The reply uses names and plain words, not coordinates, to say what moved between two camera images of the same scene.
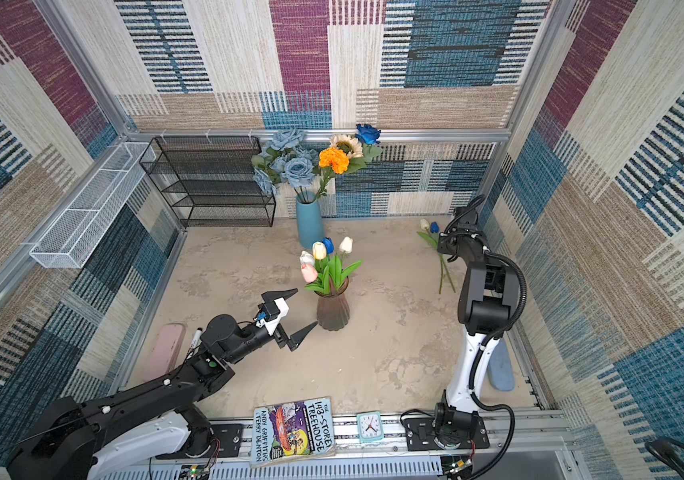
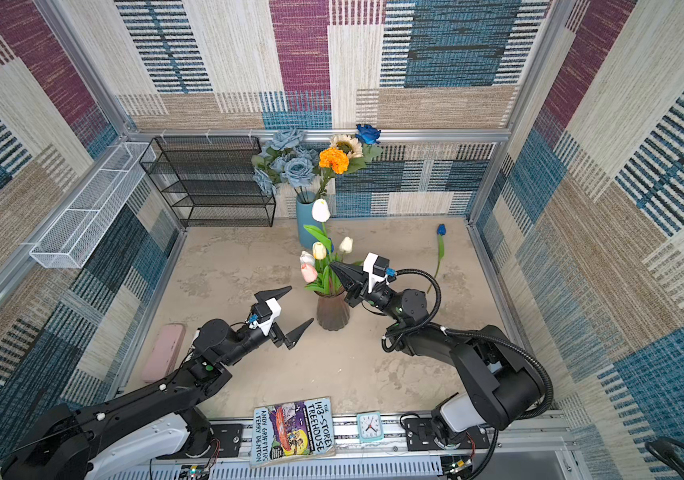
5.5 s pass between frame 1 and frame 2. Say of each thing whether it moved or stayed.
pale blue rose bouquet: stayed
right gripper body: moved
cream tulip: stayed
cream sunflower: stayed
